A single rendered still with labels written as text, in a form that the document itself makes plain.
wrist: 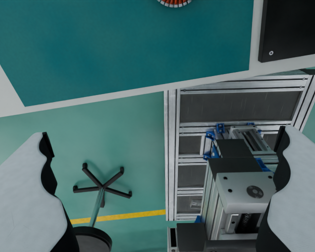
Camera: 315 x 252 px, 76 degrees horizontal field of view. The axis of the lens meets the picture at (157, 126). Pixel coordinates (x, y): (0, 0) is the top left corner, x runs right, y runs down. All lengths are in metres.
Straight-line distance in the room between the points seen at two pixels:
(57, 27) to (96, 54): 0.10
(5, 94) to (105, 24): 0.34
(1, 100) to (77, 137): 1.02
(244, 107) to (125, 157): 0.97
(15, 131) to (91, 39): 1.40
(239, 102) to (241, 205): 0.85
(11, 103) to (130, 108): 0.88
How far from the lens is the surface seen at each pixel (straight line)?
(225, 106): 1.24
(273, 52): 0.57
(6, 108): 0.71
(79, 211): 2.34
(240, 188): 0.50
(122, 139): 1.58
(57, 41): 0.56
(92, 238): 1.51
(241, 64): 0.56
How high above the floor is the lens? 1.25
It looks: 58 degrees down
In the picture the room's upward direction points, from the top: 180 degrees clockwise
